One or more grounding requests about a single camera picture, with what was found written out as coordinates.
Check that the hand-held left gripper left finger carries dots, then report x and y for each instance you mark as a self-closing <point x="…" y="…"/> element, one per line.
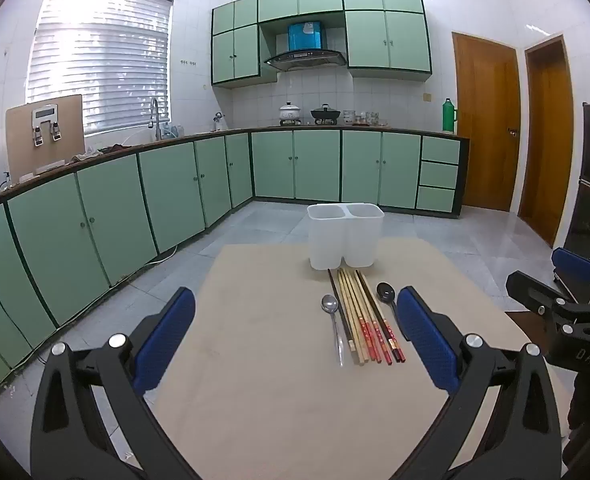
<point x="167" y="340"/>

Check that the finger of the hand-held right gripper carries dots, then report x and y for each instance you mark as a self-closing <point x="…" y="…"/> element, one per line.
<point x="572" y="264"/>
<point x="530" y="292"/>

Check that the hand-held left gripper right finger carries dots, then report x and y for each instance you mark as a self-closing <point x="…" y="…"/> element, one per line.
<point x="427" y="340"/>

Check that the bundle of chopsticks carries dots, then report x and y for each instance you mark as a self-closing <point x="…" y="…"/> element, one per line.
<point x="382" y="317"/>

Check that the black spoon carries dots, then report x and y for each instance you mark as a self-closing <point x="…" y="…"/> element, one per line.
<point x="386" y="292"/>

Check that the plain bamboo chopstick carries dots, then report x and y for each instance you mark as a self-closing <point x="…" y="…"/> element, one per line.
<point x="355" y="317"/>
<point x="348" y="317"/>

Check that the black chopstick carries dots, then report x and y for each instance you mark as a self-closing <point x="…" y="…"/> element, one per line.
<point x="340" y="310"/>

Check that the metal spoon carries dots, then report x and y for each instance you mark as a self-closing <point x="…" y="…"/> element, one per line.
<point x="330" y="304"/>

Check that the white two-compartment utensil holder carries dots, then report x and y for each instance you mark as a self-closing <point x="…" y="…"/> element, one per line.
<point x="345" y="240"/>

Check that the plain wooden door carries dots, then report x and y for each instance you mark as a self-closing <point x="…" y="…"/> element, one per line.
<point x="547" y="140"/>

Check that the green lower kitchen cabinets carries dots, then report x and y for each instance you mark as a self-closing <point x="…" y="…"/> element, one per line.
<point x="125" y="200"/>

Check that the green kitchen cabinets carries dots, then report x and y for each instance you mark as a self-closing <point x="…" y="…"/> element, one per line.
<point x="125" y="200"/>
<point x="320" y="30"/>

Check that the green thermos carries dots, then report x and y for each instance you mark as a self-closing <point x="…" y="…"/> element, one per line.
<point x="448" y="115"/>

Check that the dark cloth on counter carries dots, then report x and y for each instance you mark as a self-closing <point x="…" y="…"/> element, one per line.
<point x="105" y="150"/>

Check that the metal kettle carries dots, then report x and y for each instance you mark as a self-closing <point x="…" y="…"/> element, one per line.
<point x="218" y="121"/>

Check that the metal kitchen faucet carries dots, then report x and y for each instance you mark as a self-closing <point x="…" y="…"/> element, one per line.
<point x="155" y="115"/>

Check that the small jars on counter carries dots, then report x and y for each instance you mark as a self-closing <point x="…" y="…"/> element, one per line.
<point x="365" y="117"/>

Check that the wooden board with metal clips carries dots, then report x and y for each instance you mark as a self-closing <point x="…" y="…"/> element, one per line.
<point x="45" y="135"/>

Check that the black wok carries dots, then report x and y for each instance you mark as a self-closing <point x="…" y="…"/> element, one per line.
<point x="325" y="113"/>

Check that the white cooking pot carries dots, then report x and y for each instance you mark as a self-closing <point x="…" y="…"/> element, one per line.
<point x="290" y="112"/>

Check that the white window blind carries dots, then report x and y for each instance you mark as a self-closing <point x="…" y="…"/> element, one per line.
<point x="100" y="60"/>

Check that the range hood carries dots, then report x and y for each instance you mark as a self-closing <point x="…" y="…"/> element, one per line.
<point x="305" y="47"/>

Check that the green upper kitchen cabinets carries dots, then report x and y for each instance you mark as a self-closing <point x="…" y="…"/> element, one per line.
<point x="320" y="30"/>

